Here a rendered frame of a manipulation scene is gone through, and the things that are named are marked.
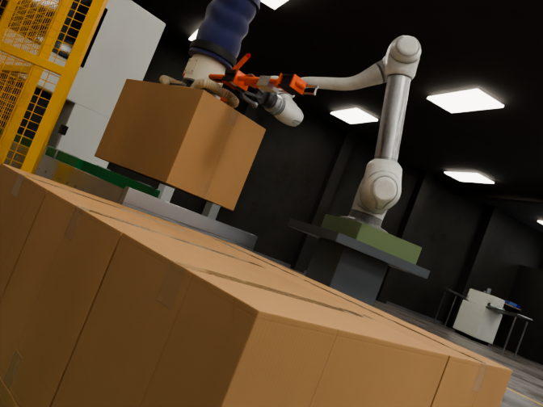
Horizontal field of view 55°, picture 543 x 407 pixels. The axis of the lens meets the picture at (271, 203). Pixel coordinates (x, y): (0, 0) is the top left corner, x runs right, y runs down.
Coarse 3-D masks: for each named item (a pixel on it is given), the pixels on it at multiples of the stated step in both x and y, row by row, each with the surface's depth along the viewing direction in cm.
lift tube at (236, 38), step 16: (224, 0) 233; (240, 0) 233; (208, 16) 236; (224, 16) 232; (240, 16) 235; (208, 32) 232; (224, 32) 232; (240, 32) 238; (192, 48) 234; (224, 64) 236
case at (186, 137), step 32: (128, 96) 239; (160, 96) 223; (192, 96) 208; (128, 128) 231; (160, 128) 216; (192, 128) 206; (224, 128) 217; (256, 128) 230; (128, 160) 224; (160, 160) 209; (192, 160) 209; (224, 160) 221; (192, 192) 213; (224, 192) 226
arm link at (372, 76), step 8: (376, 64) 241; (368, 72) 240; (376, 72) 239; (304, 80) 250; (312, 80) 248; (320, 80) 247; (328, 80) 245; (336, 80) 244; (344, 80) 242; (352, 80) 241; (360, 80) 240; (368, 80) 240; (376, 80) 240; (320, 88) 249; (328, 88) 247; (336, 88) 245; (344, 88) 243; (352, 88) 243; (360, 88) 244
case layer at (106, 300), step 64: (0, 192) 146; (64, 192) 135; (0, 256) 132; (64, 256) 108; (128, 256) 92; (192, 256) 102; (256, 256) 195; (0, 320) 120; (64, 320) 100; (128, 320) 86; (192, 320) 76; (256, 320) 68; (320, 320) 82; (384, 320) 132; (64, 384) 93; (128, 384) 81; (192, 384) 71; (256, 384) 70; (320, 384) 80; (384, 384) 93; (448, 384) 112
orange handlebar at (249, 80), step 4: (208, 76) 233; (212, 76) 231; (216, 76) 229; (220, 76) 227; (240, 76) 217; (244, 76) 216; (248, 76) 214; (252, 76) 212; (240, 80) 217; (244, 80) 215; (248, 80) 213; (252, 80) 211; (256, 80) 209; (272, 80) 202; (276, 80) 200; (244, 84) 221; (248, 84) 216; (252, 84) 214; (296, 84) 193; (300, 84) 193; (304, 84) 194; (304, 88) 195; (224, 100) 268
